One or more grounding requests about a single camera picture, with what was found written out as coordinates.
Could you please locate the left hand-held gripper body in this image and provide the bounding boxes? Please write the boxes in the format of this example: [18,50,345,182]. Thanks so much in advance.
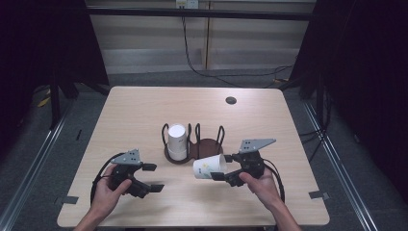
[110,148,152,199]

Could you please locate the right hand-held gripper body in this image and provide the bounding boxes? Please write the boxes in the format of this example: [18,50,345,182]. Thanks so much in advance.
[225,138,277,188]

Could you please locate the printed white paper cup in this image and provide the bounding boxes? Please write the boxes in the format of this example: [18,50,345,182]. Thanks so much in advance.
[191,153,228,180]

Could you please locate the dark brown cup holder rack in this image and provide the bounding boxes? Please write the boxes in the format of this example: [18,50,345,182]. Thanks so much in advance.
[161,122,226,166]

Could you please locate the plain white paper cup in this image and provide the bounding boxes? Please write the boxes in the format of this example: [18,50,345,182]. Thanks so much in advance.
[166,123,189,162]

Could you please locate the person's left hand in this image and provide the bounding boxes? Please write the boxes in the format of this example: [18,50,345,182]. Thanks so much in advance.
[90,165,133,219]

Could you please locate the person's right hand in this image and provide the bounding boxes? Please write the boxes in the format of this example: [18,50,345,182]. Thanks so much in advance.
[238,167,283,212]

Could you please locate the grey tape strip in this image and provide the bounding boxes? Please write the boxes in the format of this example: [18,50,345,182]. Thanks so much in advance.
[308,190,331,200]
[54,195,80,206]

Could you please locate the black metal stand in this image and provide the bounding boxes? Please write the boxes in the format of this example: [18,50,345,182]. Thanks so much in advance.
[47,68,80,131]

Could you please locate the dark curtain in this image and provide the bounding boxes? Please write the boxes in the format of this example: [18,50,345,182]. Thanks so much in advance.
[0,0,111,158]
[288,0,408,206]

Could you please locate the black horizontal bar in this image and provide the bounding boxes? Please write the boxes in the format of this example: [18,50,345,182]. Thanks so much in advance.
[86,7,315,22]

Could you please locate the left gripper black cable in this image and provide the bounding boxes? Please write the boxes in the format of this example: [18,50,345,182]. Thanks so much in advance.
[89,151,127,207]

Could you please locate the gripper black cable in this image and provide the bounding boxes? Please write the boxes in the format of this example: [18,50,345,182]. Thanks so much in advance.
[89,151,127,207]
[263,158,287,204]

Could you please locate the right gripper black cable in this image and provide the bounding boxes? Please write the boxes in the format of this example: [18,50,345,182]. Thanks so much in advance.
[263,158,287,204]

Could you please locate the bundle of black floor cables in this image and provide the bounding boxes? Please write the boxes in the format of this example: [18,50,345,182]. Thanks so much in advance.
[298,86,333,164]

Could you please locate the metal floor rail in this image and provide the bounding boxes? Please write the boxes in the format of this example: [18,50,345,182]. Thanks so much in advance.
[0,104,74,231]
[302,100,380,231]

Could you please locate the long black wall cable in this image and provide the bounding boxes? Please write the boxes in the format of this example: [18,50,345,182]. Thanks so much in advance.
[180,7,294,90]

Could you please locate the white wall outlet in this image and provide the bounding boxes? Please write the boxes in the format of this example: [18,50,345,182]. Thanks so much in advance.
[175,0,200,10]

